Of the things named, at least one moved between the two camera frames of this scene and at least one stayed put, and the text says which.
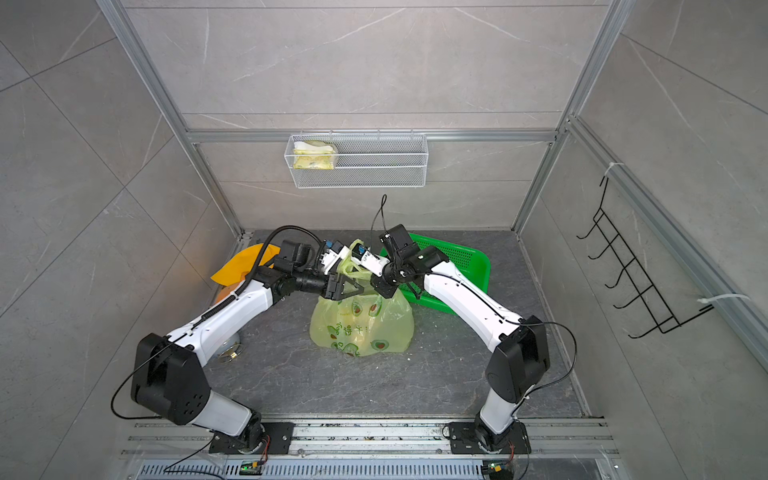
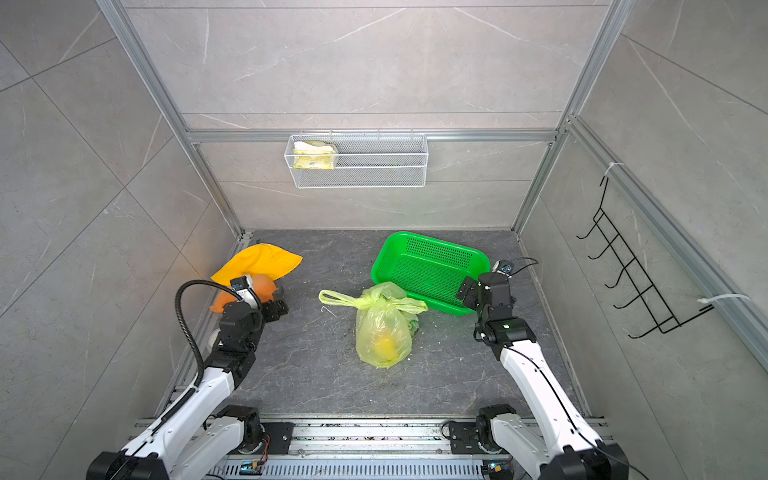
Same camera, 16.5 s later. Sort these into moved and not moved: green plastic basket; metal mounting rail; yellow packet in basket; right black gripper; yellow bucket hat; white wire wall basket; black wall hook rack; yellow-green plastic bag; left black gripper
Moved: right black gripper; left black gripper; yellow-green plastic bag
Not moved: green plastic basket; yellow bucket hat; yellow packet in basket; black wall hook rack; metal mounting rail; white wire wall basket
